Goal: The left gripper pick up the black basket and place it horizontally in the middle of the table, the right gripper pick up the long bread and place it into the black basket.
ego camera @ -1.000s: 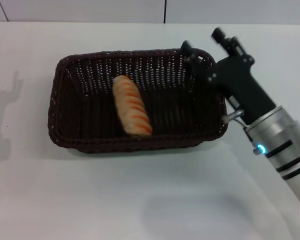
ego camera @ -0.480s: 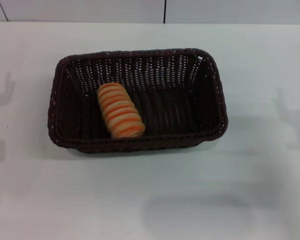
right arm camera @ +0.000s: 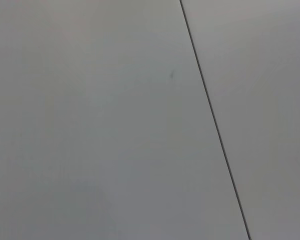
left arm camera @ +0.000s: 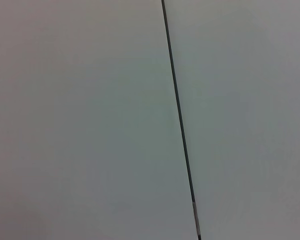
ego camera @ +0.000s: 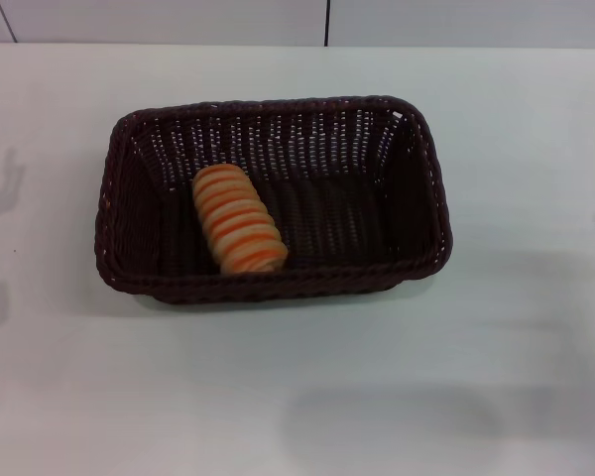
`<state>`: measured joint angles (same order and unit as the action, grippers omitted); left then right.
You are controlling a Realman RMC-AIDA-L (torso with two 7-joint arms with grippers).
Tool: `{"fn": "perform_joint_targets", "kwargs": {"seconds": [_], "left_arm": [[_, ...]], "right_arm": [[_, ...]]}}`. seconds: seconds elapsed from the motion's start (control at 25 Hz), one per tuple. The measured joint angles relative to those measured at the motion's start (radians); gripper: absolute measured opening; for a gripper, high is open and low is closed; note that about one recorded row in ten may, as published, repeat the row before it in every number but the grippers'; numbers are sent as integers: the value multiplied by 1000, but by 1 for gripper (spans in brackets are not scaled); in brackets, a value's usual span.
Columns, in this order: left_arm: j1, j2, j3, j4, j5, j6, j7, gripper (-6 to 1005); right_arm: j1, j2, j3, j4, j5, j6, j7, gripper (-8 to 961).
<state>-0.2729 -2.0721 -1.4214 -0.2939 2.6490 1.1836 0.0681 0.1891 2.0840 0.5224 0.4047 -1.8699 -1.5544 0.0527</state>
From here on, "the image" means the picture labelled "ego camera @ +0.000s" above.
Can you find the orange striped bread roll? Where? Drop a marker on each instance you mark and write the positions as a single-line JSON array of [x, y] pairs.
[[238, 223]]

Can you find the black woven rectangular basket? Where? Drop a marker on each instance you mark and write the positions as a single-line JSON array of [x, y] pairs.
[[337, 218]]

